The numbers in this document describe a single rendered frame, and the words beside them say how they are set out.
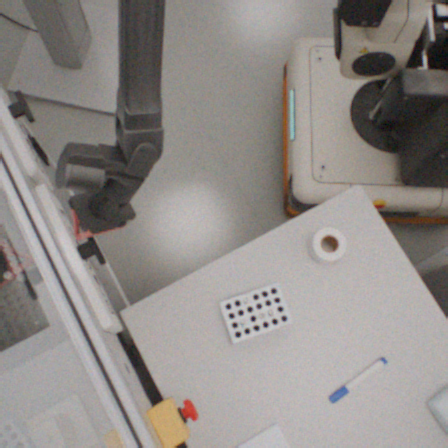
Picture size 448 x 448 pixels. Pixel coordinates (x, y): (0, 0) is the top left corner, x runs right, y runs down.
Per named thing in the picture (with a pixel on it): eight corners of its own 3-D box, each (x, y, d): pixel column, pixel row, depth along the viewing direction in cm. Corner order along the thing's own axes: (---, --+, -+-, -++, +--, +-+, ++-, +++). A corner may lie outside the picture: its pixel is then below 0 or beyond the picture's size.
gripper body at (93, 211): (65, 201, 84) (80, 177, 79) (117, 191, 91) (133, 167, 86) (82, 235, 83) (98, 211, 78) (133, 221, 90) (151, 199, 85)
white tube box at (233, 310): (275, 285, 105) (278, 282, 101) (290, 324, 103) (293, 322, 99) (218, 304, 103) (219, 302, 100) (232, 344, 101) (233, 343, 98)
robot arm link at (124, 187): (150, 185, 78) (145, 156, 81) (107, 178, 74) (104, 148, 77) (132, 209, 83) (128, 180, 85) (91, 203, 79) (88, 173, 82)
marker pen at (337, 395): (381, 356, 102) (384, 356, 100) (386, 363, 101) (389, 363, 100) (327, 397, 99) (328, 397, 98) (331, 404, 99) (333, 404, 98)
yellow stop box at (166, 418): (175, 393, 91) (172, 396, 84) (194, 430, 89) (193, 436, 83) (150, 408, 90) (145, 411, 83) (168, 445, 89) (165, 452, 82)
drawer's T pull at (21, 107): (21, 91, 99) (19, 87, 97) (36, 122, 97) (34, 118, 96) (4, 99, 98) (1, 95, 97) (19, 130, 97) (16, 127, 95)
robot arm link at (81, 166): (162, 149, 73) (146, 119, 79) (84, 132, 67) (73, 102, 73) (134, 213, 79) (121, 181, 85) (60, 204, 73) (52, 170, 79)
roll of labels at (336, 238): (341, 232, 108) (346, 227, 104) (342, 265, 106) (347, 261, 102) (308, 231, 108) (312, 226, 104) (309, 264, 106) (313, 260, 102)
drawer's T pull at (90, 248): (89, 227, 92) (88, 225, 91) (107, 263, 91) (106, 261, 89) (71, 237, 92) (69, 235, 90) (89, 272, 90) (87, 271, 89)
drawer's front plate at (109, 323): (59, 201, 102) (42, 182, 91) (123, 330, 96) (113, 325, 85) (51, 205, 101) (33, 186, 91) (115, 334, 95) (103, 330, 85)
